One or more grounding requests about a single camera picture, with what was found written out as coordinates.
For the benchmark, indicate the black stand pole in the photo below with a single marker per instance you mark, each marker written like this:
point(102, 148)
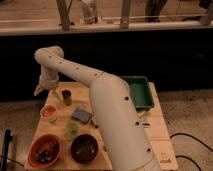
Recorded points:
point(5, 149)

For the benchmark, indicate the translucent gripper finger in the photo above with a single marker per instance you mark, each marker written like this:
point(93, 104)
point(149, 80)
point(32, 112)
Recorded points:
point(38, 90)
point(57, 94)

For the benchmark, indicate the orange bowl with food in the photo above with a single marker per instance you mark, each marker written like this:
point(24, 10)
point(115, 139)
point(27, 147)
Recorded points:
point(45, 151)

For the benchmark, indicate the dark metal cup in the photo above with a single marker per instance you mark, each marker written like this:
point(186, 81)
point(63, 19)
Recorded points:
point(67, 97)

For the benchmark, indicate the yellow banana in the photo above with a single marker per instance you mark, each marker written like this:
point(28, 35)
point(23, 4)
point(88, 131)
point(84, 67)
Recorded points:
point(142, 113)

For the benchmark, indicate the green plastic tray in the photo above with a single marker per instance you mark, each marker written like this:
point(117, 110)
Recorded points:
point(140, 92)

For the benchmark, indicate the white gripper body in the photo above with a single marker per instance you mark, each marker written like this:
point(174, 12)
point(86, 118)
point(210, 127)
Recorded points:
point(48, 84)

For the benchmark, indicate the blue sponge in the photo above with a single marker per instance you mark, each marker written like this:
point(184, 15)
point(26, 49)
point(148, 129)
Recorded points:
point(81, 115)

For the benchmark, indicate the dark brown bowl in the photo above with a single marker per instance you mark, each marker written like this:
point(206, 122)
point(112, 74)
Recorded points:
point(84, 148)

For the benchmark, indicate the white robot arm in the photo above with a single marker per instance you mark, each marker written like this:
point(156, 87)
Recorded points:
point(126, 142)

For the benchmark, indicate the green small cup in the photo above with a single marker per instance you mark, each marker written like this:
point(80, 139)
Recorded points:
point(71, 130)

